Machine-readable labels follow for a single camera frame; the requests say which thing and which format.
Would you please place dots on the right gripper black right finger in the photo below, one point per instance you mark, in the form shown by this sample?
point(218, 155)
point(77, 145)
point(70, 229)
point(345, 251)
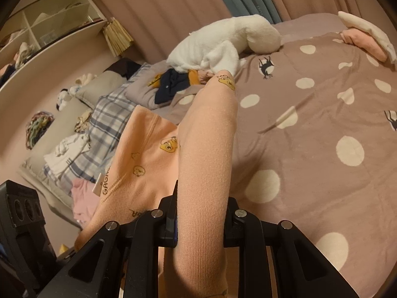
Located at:
point(278, 260)

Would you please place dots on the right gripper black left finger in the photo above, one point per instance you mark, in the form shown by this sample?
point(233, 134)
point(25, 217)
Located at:
point(120, 260)

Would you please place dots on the peach cartoon print garment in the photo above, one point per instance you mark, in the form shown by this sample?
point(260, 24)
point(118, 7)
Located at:
point(156, 158)

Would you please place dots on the white folded clothes pile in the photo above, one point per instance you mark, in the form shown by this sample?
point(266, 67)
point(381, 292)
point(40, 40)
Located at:
point(66, 152)

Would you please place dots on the pink folded garment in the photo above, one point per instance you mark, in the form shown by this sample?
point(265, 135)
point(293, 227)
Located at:
point(85, 201)

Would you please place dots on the beige headboard cushion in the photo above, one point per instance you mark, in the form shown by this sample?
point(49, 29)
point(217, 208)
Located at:
point(64, 126)

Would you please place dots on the plaid checked pillow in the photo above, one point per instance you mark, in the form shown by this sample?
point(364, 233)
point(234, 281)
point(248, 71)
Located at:
point(107, 123)

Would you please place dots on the mauve polka dot blanket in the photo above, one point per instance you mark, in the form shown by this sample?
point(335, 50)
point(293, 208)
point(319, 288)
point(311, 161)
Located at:
point(316, 142)

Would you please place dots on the black white plush toy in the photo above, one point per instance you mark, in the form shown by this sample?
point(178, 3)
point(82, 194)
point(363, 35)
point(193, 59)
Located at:
point(66, 94)

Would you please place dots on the mauve small pillow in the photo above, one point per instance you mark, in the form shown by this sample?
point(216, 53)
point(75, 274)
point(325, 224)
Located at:
point(139, 92)

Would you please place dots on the navy and orange garment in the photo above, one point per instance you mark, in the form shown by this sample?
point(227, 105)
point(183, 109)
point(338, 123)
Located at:
point(169, 83)

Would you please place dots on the white fluffy plush garment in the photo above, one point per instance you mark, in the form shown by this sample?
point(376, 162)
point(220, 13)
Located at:
point(218, 46)

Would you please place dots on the pink and cream garment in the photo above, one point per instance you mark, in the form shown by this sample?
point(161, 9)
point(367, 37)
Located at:
point(368, 36)

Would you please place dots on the pink curtain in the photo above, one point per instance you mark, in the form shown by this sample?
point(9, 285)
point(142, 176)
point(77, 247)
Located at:
point(159, 25)

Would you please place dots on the colourful round wall ornament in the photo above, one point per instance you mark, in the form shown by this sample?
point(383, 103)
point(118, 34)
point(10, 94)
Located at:
point(37, 126)

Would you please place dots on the white wall shelf unit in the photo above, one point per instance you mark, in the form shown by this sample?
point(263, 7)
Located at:
point(39, 25)

